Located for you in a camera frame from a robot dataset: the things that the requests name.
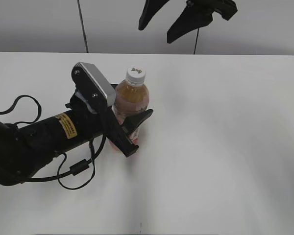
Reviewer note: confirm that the peach tea plastic bottle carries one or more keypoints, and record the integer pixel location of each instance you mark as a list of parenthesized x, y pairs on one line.
[(130, 100)]

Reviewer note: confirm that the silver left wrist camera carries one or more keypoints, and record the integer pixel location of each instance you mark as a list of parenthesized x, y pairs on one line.
[(94, 84)]

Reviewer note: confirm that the white bottle cap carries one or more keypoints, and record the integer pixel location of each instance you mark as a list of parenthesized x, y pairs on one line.
[(135, 76)]

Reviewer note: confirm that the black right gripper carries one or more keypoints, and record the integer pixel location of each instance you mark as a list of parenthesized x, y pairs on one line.
[(197, 14)]

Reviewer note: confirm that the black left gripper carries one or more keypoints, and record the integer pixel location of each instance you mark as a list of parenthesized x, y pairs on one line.
[(102, 120)]

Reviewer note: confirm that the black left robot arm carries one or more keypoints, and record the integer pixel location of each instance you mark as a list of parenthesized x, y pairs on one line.
[(26, 150)]

